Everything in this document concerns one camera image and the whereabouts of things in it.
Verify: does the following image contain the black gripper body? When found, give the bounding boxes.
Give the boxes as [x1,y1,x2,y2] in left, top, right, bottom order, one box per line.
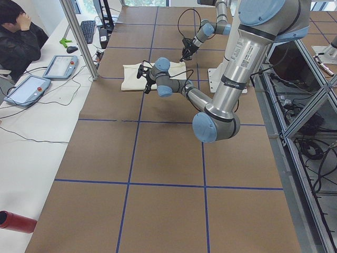
[183,43,198,57]
[145,71,156,89]

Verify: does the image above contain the cream long-sleeve cat shirt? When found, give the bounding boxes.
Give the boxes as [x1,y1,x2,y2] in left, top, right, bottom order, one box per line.
[121,61,188,92]

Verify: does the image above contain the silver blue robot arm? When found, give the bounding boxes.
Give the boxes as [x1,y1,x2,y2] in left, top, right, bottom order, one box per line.
[180,0,231,62]
[137,1,311,142]

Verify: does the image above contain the black keyboard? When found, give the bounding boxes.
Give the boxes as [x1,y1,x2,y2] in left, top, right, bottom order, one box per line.
[80,21,96,44]

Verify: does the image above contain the black computer mouse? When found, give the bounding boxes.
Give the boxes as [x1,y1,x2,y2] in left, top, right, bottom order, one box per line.
[66,46,78,54]

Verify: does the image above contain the far blue teach pendant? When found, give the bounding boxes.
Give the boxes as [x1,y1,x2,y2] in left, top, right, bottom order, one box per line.
[42,55,78,80]

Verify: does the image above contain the blue teach pendant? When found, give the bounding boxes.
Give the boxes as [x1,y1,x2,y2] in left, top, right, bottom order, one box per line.
[42,55,78,80]
[4,75,51,107]

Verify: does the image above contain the green plastic tool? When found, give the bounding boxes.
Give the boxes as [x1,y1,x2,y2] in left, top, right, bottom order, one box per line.
[60,38,72,48]

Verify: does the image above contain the near blue teach pendant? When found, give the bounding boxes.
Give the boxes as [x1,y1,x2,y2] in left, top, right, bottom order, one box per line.
[4,75,51,107]

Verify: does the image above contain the seated person in black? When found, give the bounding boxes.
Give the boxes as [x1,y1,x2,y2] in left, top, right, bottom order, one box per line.
[1,1,48,81]

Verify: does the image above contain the red water bottle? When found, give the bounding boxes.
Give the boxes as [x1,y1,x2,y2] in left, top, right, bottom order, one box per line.
[1,211,37,233]

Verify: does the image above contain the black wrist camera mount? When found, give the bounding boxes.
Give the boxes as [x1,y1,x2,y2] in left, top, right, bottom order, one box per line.
[182,37,193,48]
[136,64,152,79]

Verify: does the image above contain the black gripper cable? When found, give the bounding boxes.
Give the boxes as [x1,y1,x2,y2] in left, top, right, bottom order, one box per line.
[142,60,195,111]
[177,8,204,40]

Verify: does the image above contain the aluminium frame post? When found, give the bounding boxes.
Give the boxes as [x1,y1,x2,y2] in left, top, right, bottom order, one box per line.
[60,0,99,81]

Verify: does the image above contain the aluminium frame cabinet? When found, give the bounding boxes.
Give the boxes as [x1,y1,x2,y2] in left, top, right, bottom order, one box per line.
[252,10,337,253]

